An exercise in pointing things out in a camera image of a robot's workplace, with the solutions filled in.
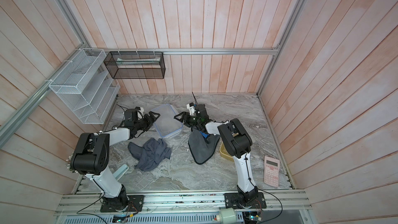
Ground clear lunch box blue rim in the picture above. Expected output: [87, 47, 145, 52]
[151, 104, 183, 140]

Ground black mesh basket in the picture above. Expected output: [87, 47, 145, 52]
[104, 51, 166, 79]

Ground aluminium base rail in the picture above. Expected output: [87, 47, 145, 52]
[55, 190, 317, 224]

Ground white cylinder device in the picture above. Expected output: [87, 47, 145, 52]
[215, 208, 237, 224]

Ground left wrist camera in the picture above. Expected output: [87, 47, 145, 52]
[136, 107, 144, 115]

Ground white wire mesh shelf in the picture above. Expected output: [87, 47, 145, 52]
[49, 49, 120, 124]

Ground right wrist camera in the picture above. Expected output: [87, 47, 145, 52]
[187, 103, 197, 116]

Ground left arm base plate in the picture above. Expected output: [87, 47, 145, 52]
[100, 195, 145, 213]

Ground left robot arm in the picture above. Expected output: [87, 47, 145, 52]
[66, 107, 160, 206]

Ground dark grey cloth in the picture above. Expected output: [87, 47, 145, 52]
[127, 138, 172, 172]

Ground red cup of pencils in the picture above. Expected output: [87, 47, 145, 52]
[65, 155, 75, 173]

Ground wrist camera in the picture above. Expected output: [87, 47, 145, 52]
[136, 107, 144, 115]
[187, 103, 197, 116]

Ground pale green case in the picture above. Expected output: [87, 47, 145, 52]
[113, 164, 129, 180]

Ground pink calculator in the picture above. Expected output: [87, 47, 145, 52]
[264, 156, 280, 188]

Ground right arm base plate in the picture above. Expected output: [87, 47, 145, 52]
[224, 192, 267, 209]

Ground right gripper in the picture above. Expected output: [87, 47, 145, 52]
[175, 112, 202, 128]

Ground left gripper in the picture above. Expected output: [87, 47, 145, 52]
[134, 111, 161, 131]

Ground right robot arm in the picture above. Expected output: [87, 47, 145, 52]
[174, 103, 259, 202]

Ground yellow lunch box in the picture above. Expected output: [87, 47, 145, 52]
[219, 143, 234, 162]

